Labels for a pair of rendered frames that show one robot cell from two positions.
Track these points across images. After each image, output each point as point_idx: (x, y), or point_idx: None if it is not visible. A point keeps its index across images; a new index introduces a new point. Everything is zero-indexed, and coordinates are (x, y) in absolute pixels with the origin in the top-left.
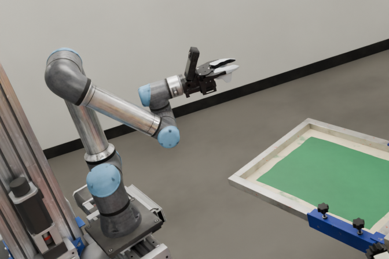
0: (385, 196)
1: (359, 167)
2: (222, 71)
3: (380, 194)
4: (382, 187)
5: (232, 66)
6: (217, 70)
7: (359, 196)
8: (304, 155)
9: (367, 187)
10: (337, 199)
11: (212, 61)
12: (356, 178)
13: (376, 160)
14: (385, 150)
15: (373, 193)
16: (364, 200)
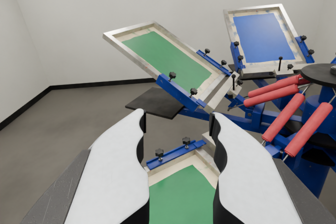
0: (210, 201)
1: (156, 203)
2: (286, 173)
3: (206, 203)
4: (196, 197)
5: (228, 119)
6: (257, 199)
7: (202, 222)
8: None
9: (189, 209)
10: None
11: (64, 196)
12: (172, 213)
13: (155, 187)
14: (149, 175)
15: (202, 208)
16: (210, 220)
